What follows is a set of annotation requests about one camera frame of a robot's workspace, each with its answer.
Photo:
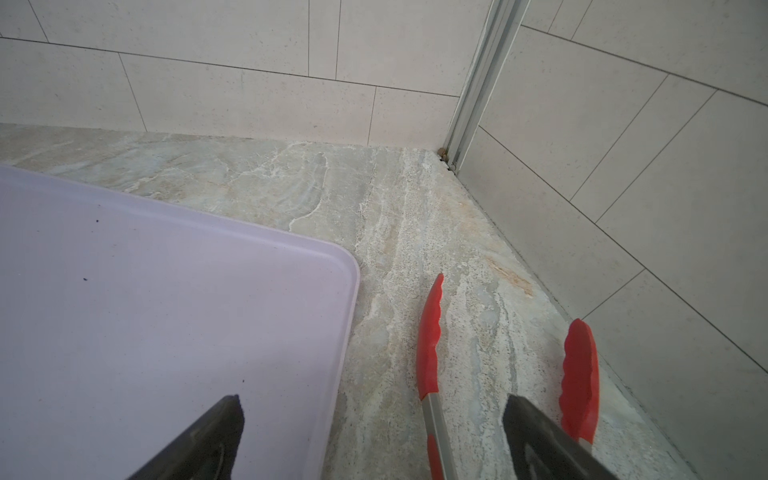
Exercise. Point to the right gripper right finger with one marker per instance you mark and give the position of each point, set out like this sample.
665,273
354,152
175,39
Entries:
542,450

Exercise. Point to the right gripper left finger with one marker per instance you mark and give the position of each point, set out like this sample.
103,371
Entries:
207,449

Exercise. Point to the red metal tongs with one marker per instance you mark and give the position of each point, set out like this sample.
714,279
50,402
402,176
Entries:
580,386

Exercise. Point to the lilac plastic tray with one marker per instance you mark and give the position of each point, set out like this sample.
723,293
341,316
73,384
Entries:
124,319

